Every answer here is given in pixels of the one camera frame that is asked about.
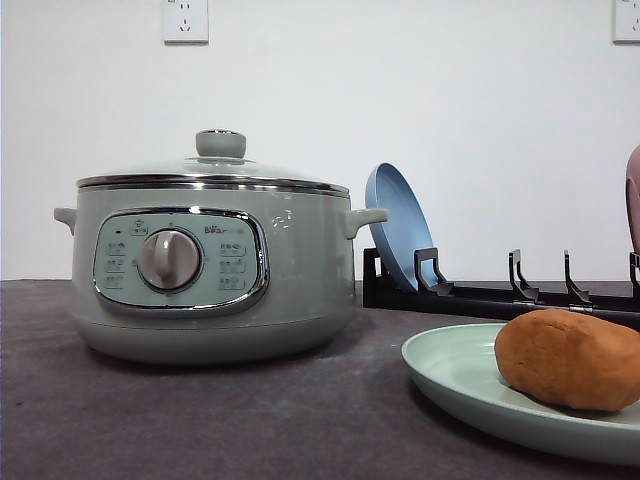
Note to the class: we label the glass steamer lid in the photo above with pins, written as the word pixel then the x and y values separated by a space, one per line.
pixel 220 164

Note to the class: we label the green plate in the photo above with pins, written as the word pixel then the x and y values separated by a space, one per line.
pixel 458 363

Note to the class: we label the brown potato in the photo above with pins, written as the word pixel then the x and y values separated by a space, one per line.
pixel 571 358

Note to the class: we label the blue plate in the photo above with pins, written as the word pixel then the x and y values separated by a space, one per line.
pixel 407 229

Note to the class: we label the black plate rack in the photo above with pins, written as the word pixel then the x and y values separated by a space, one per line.
pixel 434 295

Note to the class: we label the green electric steamer pot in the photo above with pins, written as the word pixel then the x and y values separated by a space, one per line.
pixel 213 269

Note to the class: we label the pink plate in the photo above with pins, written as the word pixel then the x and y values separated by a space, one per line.
pixel 632 188

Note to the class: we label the white wall socket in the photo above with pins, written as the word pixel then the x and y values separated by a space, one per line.
pixel 624 23
pixel 185 23

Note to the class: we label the white right wall socket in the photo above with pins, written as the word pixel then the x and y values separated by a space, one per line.
pixel 624 23

